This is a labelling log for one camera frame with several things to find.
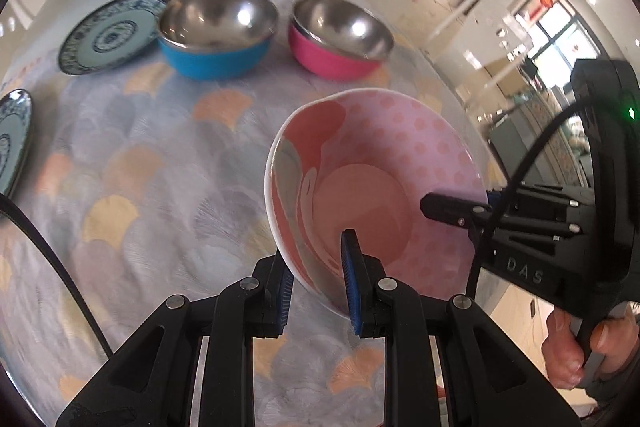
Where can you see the pink dotted ceramic bowl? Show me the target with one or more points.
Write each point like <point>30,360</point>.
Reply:
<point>380,167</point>

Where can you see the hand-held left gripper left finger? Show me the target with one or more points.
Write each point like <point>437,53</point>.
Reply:
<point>285,302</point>

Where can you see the blue patterned plate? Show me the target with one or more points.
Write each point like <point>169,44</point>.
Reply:
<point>105,37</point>
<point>12,142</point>

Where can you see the blue steel bowl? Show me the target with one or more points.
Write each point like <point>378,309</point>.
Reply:
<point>215,57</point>

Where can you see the pink steel bowl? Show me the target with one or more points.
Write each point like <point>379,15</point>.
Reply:
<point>325,57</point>

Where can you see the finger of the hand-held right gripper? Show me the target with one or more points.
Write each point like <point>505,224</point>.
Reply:
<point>450,207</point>

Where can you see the leaf patterned tablecloth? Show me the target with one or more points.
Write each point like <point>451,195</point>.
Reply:
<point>175,167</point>

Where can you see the window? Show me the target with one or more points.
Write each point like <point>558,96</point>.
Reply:
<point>565,32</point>

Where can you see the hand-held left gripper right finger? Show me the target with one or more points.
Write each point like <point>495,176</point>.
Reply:
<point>350,277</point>

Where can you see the person's right hand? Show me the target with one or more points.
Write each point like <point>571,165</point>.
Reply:
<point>560,347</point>

